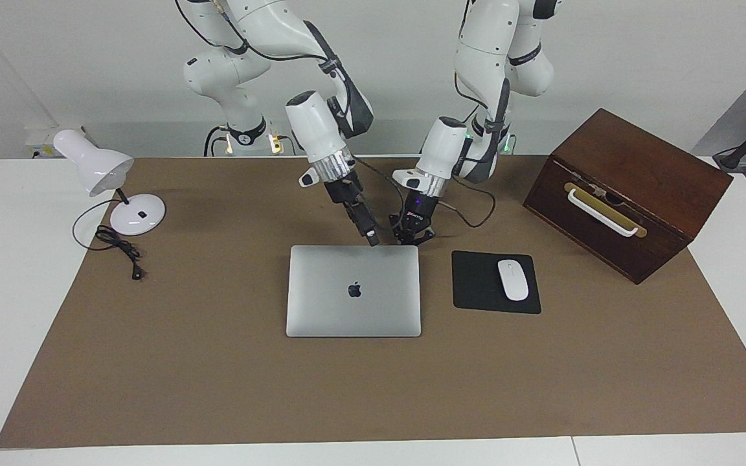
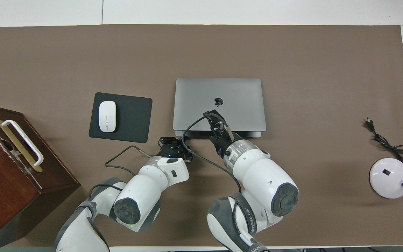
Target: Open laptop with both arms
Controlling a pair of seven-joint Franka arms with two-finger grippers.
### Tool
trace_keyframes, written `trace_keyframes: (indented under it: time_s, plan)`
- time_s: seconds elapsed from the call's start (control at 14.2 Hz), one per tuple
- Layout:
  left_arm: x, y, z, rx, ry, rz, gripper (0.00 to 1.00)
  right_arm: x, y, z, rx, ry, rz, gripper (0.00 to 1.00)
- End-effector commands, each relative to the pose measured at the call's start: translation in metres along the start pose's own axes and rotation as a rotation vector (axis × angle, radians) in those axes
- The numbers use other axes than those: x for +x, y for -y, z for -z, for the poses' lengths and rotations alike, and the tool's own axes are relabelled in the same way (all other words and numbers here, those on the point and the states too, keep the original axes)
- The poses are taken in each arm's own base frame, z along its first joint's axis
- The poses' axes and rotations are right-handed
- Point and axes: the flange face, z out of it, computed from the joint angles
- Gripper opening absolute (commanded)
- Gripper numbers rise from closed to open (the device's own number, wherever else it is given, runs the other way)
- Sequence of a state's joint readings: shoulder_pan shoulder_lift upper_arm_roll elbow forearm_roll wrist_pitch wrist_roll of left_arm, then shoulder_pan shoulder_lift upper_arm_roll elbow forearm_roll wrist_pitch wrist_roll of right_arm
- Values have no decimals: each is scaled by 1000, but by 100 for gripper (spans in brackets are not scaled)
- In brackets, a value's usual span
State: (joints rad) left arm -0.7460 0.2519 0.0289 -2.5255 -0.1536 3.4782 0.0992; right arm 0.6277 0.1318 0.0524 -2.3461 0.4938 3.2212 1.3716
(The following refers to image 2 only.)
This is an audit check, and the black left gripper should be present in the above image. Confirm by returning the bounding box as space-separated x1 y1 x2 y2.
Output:
158 138 193 163

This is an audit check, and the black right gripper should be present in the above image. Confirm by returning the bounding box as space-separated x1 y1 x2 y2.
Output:
203 110 242 157

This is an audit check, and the silver laptop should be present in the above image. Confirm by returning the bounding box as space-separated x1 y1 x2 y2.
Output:
172 78 267 138

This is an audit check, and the black mouse pad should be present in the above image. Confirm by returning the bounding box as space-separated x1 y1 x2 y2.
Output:
89 92 153 144

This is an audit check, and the white computer mouse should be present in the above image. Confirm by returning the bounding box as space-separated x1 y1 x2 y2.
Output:
98 100 117 133

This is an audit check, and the brown table mat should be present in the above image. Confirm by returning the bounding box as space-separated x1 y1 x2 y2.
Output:
0 24 403 248

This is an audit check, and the dark wooden box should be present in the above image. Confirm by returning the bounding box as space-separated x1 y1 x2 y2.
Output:
0 102 81 251

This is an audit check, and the white desk lamp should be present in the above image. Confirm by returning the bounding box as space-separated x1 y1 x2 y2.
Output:
369 136 403 199

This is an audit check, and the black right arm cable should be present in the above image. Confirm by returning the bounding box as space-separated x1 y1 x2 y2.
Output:
182 114 242 194

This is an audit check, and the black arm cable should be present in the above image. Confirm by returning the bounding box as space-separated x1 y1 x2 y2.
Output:
104 145 152 175
182 114 242 194

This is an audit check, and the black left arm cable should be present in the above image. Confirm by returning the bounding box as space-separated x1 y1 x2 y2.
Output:
104 145 152 175

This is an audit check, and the white box handle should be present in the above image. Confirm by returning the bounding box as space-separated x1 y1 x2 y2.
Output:
1 119 44 167

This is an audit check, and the black lamp power cable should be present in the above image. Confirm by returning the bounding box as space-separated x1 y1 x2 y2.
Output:
366 118 403 186

